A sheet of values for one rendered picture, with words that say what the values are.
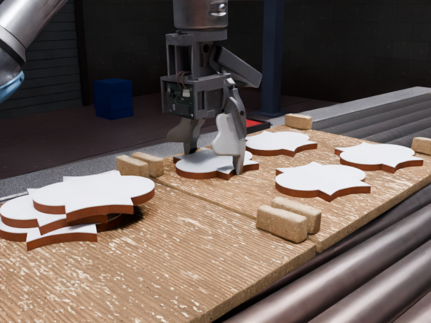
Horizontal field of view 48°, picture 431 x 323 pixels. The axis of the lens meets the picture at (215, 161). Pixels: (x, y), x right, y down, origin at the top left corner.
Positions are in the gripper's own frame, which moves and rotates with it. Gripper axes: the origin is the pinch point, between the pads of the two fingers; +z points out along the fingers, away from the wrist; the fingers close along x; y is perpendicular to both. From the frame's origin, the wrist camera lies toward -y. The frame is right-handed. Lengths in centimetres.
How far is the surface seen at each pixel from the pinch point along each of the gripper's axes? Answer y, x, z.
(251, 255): 17.8, 22.3, 0.3
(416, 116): -66, 4, 5
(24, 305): 37.6, 14.0, -0.4
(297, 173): -3.1, 13.2, -0.2
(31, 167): -99, -294, 97
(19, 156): -106, -330, 97
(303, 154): -14.7, 6.4, 1.3
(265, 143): -12.3, 0.2, 0.0
